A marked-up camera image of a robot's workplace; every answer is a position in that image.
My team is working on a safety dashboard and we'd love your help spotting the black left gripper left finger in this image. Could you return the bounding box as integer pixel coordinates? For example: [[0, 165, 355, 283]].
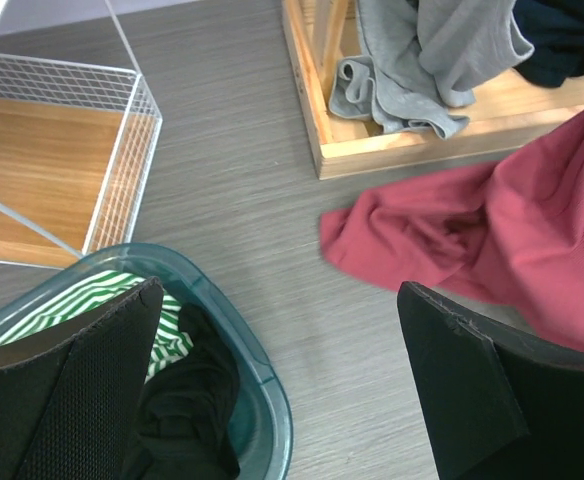
[[0, 278, 163, 479]]

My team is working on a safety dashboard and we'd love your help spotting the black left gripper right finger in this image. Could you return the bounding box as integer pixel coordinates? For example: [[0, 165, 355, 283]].
[[397, 282, 584, 479]]

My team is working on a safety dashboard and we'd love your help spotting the grey tank top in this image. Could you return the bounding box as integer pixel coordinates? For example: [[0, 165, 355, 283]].
[[328, 0, 534, 139]]

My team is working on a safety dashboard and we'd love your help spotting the navy tank top red trim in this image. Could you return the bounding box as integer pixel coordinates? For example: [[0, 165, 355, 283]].
[[513, 0, 584, 88]]

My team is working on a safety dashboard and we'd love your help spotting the black garment in basin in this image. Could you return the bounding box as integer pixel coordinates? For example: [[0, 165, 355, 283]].
[[120, 304, 240, 479]]

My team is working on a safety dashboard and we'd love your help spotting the green striped shirt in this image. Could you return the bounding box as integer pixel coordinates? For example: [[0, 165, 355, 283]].
[[0, 269, 196, 384]]

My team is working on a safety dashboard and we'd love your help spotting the teal plastic laundry basin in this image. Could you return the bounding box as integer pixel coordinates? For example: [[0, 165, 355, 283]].
[[0, 243, 293, 480]]

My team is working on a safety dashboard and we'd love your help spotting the wooden clothes rack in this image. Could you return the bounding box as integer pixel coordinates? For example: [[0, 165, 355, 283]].
[[282, 0, 584, 180]]

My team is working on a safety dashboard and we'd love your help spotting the white wire wooden shelf rack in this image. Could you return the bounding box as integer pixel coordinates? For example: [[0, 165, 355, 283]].
[[0, 1, 163, 268]]

